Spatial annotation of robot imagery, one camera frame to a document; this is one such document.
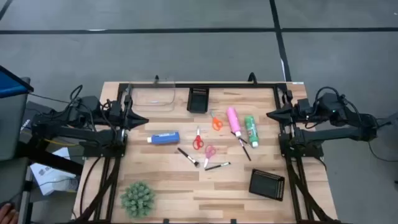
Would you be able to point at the black fluffy round brush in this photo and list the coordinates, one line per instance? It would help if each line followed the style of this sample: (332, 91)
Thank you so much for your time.
(186, 155)

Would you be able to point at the green paint bottle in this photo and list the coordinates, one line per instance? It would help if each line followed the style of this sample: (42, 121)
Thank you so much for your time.
(251, 130)

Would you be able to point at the black case white lettering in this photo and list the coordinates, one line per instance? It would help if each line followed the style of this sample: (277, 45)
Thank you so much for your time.
(34, 109)

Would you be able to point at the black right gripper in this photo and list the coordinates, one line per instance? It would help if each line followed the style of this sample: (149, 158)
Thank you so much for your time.
(301, 112)

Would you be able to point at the blue paint bottle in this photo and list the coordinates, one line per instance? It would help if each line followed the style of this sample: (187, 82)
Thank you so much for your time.
(164, 137)

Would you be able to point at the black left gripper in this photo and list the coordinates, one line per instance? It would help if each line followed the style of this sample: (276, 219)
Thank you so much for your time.
(116, 113)

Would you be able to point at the small black mesh tray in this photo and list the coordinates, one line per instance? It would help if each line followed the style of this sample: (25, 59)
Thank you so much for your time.
(198, 102)

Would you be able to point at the black support beam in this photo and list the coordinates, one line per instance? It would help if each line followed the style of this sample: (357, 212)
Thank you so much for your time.
(53, 160)

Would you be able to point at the arched black frame hook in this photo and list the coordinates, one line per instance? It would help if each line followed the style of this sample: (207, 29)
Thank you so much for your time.
(252, 74)

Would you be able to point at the black frame clamp bracket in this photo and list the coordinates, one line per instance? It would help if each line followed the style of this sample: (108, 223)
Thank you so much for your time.
(233, 221)
(166, 221)

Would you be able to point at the green artificial potted plant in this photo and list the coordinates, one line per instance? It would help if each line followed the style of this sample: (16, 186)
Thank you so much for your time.
(137, 199)

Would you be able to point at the person's hand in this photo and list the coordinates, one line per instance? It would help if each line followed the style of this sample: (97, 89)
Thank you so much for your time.
(7, 214)

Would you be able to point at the grey stand foot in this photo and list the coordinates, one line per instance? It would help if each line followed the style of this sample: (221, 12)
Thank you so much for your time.
(391, 119)

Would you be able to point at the black paintbrush silver ferrule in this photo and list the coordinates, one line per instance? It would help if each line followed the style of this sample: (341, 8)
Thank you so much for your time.
(217, 166)

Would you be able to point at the flat screen monitor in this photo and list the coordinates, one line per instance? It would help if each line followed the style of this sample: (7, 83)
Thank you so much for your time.
(12, 84)

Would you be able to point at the pink paint bottle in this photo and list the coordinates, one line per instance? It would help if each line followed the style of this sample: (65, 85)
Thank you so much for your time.
(233, 121)

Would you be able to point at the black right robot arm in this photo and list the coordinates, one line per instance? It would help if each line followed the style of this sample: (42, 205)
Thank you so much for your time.
(335, 133)

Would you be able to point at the clear plastic bin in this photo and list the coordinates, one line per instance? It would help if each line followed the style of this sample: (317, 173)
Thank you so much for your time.
(152, 99)

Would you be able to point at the thin black paintbrush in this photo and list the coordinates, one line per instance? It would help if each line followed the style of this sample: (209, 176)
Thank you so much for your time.
(245, 151)
(236, 135)

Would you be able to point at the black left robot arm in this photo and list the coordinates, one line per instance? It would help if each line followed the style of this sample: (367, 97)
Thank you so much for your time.
(93, 135)

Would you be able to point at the small black frame hook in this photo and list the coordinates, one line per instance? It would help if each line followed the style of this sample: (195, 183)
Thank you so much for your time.
(157, 79)

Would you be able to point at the large black mesh tray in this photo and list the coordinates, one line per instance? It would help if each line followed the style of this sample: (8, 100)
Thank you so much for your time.
(265, 185)

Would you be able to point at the black metal table frame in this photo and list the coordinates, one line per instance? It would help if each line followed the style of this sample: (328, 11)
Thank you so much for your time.
(233, 85)

